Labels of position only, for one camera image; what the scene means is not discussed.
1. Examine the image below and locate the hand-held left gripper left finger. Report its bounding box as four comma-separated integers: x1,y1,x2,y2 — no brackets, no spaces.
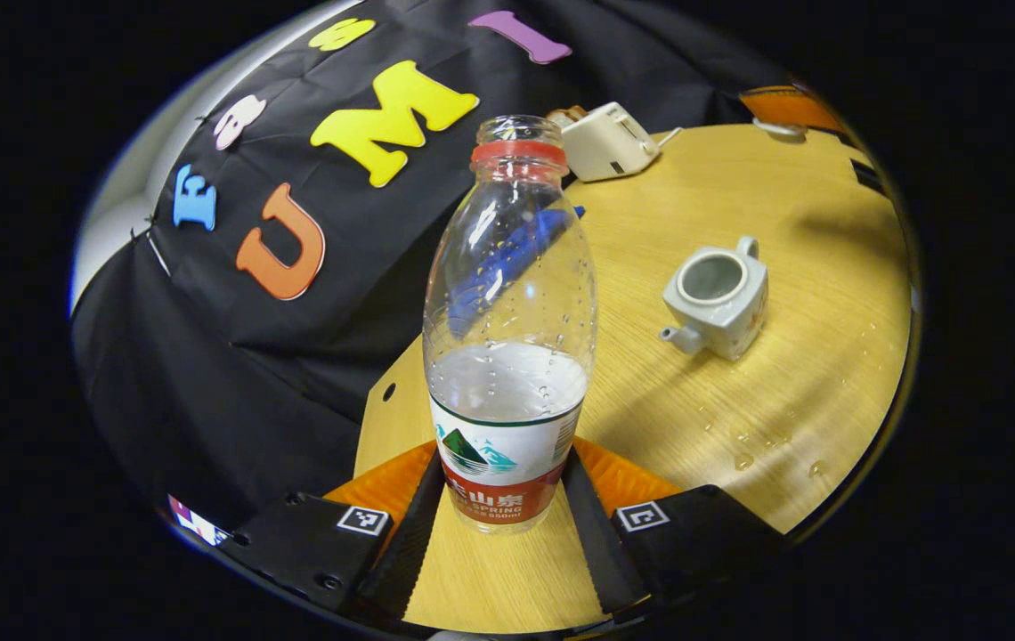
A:
216,439,446,629

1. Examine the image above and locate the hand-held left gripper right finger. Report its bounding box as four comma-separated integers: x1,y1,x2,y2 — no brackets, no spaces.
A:
561,434,786,622

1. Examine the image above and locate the white teacup lid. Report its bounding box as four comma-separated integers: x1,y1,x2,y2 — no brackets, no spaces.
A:
752,118,808,143

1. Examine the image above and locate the clear plastic water bottle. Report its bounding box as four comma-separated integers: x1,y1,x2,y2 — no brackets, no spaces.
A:
423,114,599,535

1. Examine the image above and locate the white ceramic teacup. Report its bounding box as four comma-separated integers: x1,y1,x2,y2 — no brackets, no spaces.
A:
657,235,770,361

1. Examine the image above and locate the white toaster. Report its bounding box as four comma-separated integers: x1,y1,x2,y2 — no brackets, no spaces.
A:
559,101,662,183

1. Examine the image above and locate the computer monitor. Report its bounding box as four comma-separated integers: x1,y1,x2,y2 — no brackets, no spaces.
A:
166,494,229,547

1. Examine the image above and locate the blue towel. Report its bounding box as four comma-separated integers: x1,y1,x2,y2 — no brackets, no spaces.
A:
450,206,587,335

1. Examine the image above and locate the black backdrop cloth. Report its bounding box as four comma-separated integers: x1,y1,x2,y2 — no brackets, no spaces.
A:
71,0,793,535

